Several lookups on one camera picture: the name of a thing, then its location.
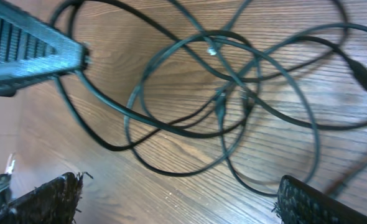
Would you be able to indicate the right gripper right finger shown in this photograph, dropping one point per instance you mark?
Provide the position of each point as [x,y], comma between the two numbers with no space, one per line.
[299,203]

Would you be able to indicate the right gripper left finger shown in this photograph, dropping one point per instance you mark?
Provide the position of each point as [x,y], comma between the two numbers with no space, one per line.
[53,202]

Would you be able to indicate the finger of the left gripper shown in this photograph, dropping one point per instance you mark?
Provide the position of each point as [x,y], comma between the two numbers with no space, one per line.
[32,51]

